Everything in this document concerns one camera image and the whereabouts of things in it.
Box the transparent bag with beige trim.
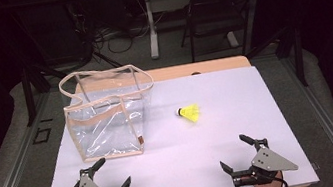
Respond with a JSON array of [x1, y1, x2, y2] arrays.
[[56, 60, 165, 166]]

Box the yellow shuttlecock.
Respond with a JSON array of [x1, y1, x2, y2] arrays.
[[174, 102, 202, 126]]

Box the bundle of floor cables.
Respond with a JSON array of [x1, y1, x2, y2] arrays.
[[70, 0, 161, 61]]

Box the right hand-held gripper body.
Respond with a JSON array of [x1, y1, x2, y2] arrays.
[[226, 133, 301, 187]]

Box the white desk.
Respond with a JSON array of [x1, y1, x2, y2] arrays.
[[122, 0, 278, 64]]

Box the black folding chair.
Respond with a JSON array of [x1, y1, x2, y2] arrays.
[[174, 0, 271, 65]]

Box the black metal stand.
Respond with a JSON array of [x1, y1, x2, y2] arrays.
[[16, 53, 75, 128], [242, 21, 310, 96]]

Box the white table board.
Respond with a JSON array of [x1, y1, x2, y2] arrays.
[[22, 57, 320, 187]]

